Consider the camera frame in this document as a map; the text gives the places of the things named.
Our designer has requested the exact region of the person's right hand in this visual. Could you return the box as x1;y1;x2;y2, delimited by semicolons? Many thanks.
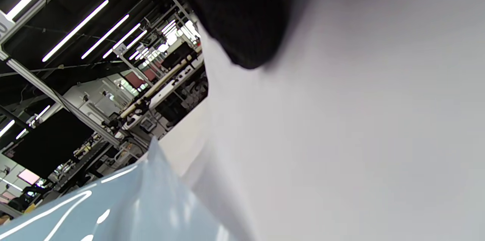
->
140;0;285;70

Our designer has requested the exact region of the white paper sheet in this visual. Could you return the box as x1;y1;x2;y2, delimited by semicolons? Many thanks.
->
182;0;485;241

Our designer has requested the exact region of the white workbench with beige tube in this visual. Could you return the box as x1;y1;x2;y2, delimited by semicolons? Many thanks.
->
114;53;209;139

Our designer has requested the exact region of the silver frame post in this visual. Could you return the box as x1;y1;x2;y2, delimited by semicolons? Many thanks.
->
0;51;122;147

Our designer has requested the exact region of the row of ceiling light strips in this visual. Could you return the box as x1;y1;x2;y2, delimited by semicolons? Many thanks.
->
0;0;201;139

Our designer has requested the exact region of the wrinkled blue plastic snap folder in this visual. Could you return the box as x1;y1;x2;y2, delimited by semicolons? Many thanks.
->
0;139;243;241

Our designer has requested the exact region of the large black monitor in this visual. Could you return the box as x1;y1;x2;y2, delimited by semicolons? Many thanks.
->
8;109;97;179

